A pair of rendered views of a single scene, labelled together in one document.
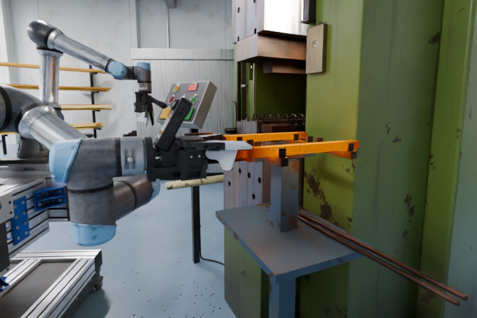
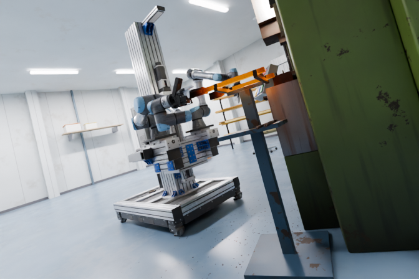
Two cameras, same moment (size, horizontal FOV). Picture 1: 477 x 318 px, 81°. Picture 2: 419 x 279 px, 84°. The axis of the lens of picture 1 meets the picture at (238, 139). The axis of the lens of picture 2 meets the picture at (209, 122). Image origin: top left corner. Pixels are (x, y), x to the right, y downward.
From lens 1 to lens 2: 1.01 m
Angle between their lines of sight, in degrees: 49
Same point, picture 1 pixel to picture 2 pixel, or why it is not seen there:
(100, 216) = (160, 121)
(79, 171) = (153, 108)
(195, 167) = (183, 99)
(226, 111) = not seen: hidden behind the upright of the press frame
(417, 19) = not seen: outside the picture
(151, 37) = not seen: hidden behind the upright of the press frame
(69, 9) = (249, 52)
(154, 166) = (173, 103)
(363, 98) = (292, 37)
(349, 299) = (330, 179)
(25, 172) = (195, 135)
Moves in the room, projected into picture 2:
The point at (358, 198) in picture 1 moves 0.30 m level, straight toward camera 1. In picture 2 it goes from (312, 103) to (260, 117)
